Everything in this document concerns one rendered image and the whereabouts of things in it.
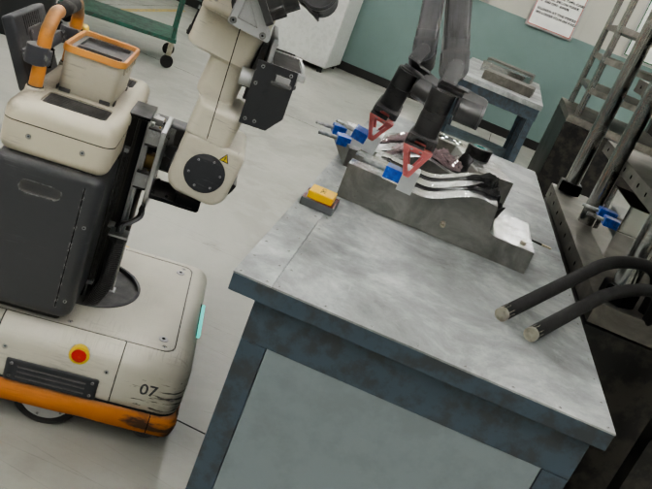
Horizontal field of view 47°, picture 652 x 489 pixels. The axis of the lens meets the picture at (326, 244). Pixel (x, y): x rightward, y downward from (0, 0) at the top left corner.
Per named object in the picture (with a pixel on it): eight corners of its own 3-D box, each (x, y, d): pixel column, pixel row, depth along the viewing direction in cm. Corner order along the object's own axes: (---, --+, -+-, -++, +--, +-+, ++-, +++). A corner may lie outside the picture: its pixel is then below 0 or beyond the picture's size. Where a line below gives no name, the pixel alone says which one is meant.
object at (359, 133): (329, 130, 199) (339, 114, 197) (334, 125, 204) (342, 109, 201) (372, 155, 200) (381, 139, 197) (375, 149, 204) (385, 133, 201)
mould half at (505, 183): (342, 165, 214) (356, 129, 210) (333, 139, 238) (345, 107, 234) (498, 215, 225) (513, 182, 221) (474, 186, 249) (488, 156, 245)
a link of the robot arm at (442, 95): (434, 80, 167) (434, 82, 161) (463, 91, 167) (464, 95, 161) (421, 109, 169) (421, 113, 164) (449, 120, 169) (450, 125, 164)
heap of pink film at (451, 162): (385, 155, 218) (396, 130, 215) (376, 138, 234) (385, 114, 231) (466, 182, 224) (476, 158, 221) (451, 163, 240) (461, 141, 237)
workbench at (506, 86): (414, 166, 594) (460, 59, 562) (440, 131, 770) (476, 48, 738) (497, 202, 586) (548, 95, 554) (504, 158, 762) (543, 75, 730)
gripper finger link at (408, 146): (421, 178, 173) (438, 141, 170) (418, 184, 167) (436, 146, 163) (394, 166, 174) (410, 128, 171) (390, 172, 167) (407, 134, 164)
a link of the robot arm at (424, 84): (422, 57, 197) (422, 40, 189) (457, 81, 194) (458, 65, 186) (393, 90, 196) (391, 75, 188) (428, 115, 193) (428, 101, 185)
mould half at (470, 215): (336, 195, 187) (355, 146, 182) (352, 172, 211) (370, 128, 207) (523, 274, 184) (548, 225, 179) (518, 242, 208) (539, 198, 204)
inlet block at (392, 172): (357, 172, 171) (366, 150, 169) (360, 167, 176) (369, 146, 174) (409, 195, 170) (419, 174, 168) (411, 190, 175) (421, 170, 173)
